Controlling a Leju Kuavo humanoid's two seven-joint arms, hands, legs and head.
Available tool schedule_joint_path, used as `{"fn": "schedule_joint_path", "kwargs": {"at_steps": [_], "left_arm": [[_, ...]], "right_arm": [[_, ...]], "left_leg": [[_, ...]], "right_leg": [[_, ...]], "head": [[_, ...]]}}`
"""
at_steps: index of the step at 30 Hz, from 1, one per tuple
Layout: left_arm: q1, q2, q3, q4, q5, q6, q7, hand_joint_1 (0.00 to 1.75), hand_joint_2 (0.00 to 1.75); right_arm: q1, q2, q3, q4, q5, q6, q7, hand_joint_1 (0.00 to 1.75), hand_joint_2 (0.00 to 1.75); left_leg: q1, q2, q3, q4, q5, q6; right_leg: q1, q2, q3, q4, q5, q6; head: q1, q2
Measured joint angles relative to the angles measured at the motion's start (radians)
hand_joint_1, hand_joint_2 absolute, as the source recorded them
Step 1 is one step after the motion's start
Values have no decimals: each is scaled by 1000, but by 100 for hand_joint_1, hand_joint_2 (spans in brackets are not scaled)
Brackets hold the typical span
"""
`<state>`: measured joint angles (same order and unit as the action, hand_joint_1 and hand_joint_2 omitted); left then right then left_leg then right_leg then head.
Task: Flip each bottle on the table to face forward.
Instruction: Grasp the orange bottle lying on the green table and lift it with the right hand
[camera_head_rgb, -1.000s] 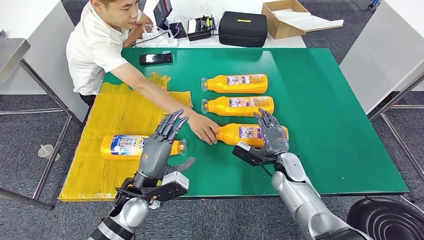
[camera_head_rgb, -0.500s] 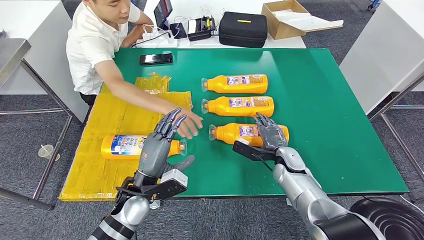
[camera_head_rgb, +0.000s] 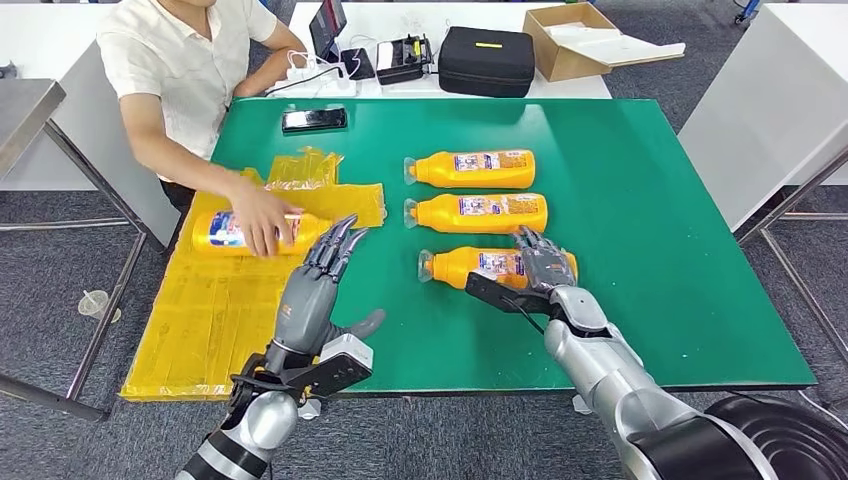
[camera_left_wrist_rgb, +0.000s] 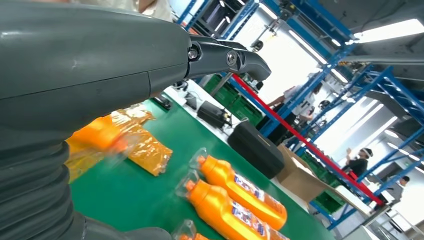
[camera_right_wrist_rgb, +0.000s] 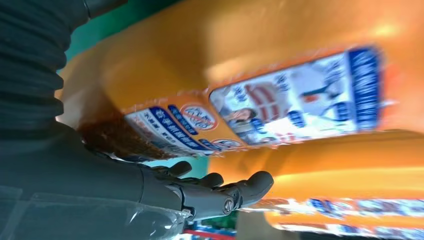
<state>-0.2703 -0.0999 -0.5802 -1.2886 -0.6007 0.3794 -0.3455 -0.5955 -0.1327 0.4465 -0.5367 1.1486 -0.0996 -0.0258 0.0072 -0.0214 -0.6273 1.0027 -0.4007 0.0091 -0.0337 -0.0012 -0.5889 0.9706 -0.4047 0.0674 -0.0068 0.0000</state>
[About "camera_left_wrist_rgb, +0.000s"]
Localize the green plastic crates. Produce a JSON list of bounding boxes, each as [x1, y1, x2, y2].
[[203, 74, 264, 127]]

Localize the small black flat device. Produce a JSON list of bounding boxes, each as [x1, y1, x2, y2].
[[183, 92, 199, 110]]

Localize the blue steel rack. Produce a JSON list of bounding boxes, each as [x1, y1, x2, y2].
[[175, 0, 424, 231]]

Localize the green table mat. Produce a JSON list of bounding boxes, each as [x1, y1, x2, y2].
[[69, 97, 335, 240]]

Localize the black zippered carrying case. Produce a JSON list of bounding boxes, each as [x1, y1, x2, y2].
[[227, 119, 286, 180]]

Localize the black label printer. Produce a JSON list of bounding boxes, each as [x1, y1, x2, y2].
[[197, 100, 233, 129]]

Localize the red rack beam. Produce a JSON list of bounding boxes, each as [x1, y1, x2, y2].
[[231, 73, 385, 206]]

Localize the fluorescent ceiling light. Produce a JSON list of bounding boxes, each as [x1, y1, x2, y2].
[[344, 18, 424, 46]]

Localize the brown cardboard box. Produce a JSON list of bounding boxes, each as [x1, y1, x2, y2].
[[276, 144, 372, 216]]

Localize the yellow taped cardboard sheet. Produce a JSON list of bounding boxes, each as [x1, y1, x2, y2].
[[66, 104, 174, 183]]

